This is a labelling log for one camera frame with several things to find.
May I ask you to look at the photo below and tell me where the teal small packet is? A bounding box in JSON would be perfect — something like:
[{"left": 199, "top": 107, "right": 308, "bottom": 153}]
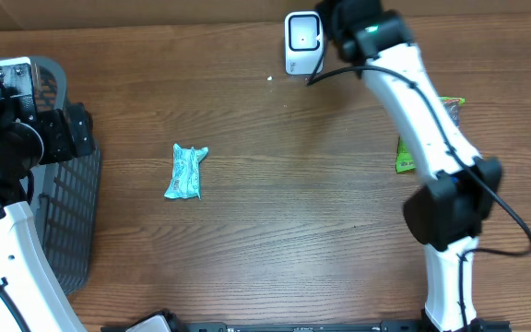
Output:
[{"left": 164, "top": 143, "right": 209, "bottom": 199}]

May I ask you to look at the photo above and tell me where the green red snack bag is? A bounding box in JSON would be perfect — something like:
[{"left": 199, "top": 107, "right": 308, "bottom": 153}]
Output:
[{"left": 395, "top": 96, "right": 466, "bottom": 173}]

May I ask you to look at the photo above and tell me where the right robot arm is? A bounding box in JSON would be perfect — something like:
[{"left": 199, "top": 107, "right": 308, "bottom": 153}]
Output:
[{"left": 315, "top": 1, "right": 502, "bottom": 331}]

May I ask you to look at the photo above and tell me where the white barcode scanner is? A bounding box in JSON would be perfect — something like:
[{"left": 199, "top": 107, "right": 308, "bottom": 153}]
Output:
[{"left": 284, "top": 11, "right": 325, "bottom": 76}]

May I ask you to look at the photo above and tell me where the grey plastic mesh basket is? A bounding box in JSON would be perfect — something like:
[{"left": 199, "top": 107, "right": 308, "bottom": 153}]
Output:
[{"left": 0, "top": 56, "right": 103, "bottom": 317}]

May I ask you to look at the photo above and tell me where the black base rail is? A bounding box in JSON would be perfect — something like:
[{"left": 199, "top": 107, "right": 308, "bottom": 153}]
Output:
[{"left": 100, "top": 307, "right": 512, "bottom": 332}]

